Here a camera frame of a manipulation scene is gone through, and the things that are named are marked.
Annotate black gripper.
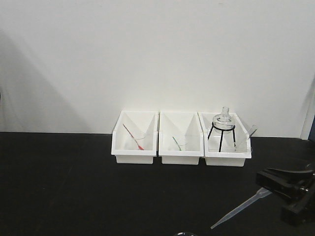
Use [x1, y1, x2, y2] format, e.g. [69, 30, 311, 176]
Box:
[255, 163, 315, 226]

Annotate clear plastic pipette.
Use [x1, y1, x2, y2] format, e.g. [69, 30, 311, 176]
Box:
[210, 188, 272, 230]

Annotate white storage bin right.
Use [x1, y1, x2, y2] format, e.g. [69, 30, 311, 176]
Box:
[198, 112, 252, 167]

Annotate white storage bin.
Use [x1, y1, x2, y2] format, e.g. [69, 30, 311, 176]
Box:
[111, 111, 159, 164]
[198, 112, 252, 167]
[158, 111, 204, 165]

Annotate glass alcohol lamp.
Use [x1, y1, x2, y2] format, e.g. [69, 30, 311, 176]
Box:
[213, 107, 235, 130]

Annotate small beaker middle bin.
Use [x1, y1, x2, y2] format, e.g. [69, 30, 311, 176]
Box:
[179, 142, 190, 151]

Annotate small beaker bin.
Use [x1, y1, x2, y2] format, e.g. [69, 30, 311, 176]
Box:
[131, 136, 148, 150]
[179, 142, 190, 151]

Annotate white storage bin middle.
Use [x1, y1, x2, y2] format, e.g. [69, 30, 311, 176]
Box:
[158, 111, 204, 165]

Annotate green tipped pipette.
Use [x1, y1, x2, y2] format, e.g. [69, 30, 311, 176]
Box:
[172, 136, 182, 151]

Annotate red tipped pipette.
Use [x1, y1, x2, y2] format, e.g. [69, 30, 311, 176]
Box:
[123, 123, 144, 150]

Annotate small beaker left bin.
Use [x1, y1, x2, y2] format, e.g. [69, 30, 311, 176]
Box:
[131, 136, 148, 150]

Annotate white storage bin left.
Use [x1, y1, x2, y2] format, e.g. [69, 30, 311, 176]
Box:
[111, 111, 159, 164]

